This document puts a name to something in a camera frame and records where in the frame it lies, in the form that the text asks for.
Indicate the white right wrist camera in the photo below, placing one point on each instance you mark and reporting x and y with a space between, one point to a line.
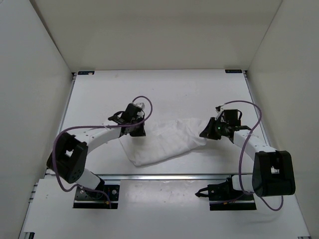
220 112

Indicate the left blue corner label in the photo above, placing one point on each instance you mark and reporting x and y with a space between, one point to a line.
86 73

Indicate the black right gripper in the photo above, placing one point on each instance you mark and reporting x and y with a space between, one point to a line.
208 133

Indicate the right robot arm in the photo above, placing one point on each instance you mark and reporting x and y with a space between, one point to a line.
272 173

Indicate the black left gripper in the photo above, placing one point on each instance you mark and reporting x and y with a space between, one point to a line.
140 133

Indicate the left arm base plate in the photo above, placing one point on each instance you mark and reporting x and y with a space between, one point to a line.
84 199

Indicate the blue corner label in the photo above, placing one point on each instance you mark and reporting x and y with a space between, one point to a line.
86 73
233 71

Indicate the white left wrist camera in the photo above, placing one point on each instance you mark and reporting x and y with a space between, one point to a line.
140 105

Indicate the right blue corner label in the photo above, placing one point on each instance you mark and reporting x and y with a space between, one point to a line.
233 71

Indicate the white pleated skirt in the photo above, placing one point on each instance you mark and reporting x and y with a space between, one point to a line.
164 140

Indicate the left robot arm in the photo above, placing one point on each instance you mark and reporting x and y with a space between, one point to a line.
69 153

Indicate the aluminium table rail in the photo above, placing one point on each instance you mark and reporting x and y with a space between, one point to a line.
164 177

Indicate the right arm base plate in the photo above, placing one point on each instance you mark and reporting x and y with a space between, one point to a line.
224 197

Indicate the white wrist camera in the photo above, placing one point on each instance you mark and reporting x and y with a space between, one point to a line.
220 112
140 105

